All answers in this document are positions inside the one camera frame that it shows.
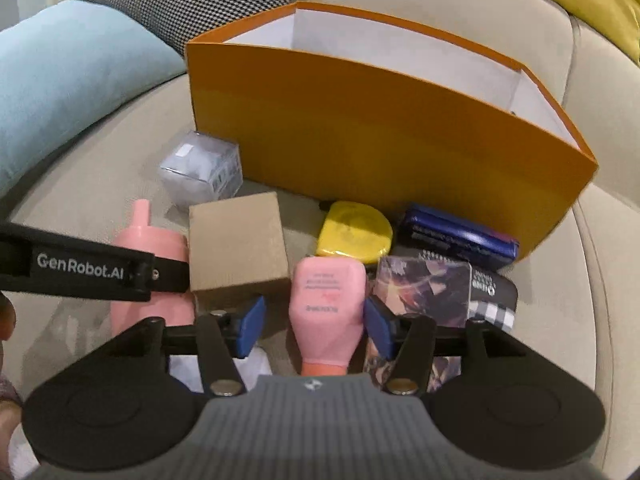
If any pink pump lotion bottle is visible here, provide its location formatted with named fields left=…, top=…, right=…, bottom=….
left=288, top=257, right=367, bottom=376

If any orange storage box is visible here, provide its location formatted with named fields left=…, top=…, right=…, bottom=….
left=186, top=1, right=598, bottom=255

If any illustrated card box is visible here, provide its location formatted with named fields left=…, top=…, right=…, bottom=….
left=363, top=256, right=471, bottom=392

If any dark blue flat box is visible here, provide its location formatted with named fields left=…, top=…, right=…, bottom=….
left=396, top=205, right=520, bottom=271

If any yellow tape measure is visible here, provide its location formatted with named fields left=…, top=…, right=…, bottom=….
left=314, top=200, right=394, bottom=266

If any beige sofa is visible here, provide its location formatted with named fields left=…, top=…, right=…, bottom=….
left=1, top=0, right=639, bottom=479

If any black plaid pouch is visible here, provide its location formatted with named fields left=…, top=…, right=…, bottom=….
left=469, top=266, right=518, bottom=332

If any light blue cushion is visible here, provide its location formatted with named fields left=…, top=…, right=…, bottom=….
left=1, top=0, right=186, bottom=194

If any white cloth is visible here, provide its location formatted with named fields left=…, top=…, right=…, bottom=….
left=168, top=347, right=272, bottom=393

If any clear plastic cube box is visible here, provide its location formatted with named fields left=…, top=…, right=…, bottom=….
left=158, top=131, right=243, bottom=210

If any brown cardboard box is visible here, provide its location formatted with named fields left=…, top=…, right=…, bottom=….
left=189, top=192, right=290, bottom=302

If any pink cylindrical bottle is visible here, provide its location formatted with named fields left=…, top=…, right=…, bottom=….
left=110, top=200, right=195, bottom=337

